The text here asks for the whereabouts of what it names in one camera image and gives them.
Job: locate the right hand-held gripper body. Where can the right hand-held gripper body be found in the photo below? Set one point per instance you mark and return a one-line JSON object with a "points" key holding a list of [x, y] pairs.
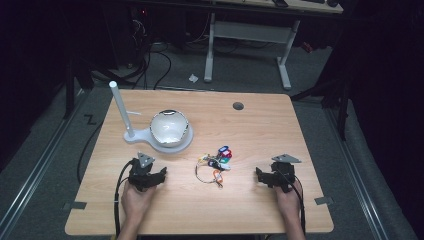
{"points": [[282, 175]]}

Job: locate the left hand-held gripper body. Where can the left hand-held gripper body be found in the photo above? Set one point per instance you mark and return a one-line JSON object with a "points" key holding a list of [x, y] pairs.
{"points": [[141, 175]]}

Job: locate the person's left hand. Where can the person's left hand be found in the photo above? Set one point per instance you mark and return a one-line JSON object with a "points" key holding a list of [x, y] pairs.
{"points": [[136, 201]]}

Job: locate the person's right hand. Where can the person's right hand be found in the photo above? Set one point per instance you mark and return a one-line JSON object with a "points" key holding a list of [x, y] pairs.
{"points": [[288, 203]]}

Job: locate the white stand with pole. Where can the white stand with pole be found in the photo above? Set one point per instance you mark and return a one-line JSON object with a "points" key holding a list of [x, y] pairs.
{"points": [[140, 136]]}

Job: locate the white bowl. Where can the white bowl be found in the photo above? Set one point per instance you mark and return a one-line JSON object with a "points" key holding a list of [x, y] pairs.
{"points": [[169, 128]]}

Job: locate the key bunch with coloured tags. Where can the key bunch with coloured tags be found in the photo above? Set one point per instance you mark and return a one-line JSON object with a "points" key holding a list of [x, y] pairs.
{"points": [[216, 165]]}

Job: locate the grey tape piece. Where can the grey tape piece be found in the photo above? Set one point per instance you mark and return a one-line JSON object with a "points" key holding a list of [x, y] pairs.
{"points": [[324, 200], [76, 205]]}

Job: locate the white paper scrap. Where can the white paper scrap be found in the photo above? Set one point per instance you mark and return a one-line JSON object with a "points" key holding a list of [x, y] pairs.
{"points": [[193, 78]]}

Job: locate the black stand leg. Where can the black stand leg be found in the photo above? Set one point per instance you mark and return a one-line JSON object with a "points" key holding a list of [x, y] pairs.
{"points": [[69, 90]]}

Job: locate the metal floor rail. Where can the metal floor rail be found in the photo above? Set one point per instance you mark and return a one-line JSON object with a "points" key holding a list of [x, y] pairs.
{"points": [[358, 180], [36, 173]]}

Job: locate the white frame desk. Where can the white frame desk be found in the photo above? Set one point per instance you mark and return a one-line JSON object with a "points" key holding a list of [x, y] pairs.
{"points": [[250, 31]]}

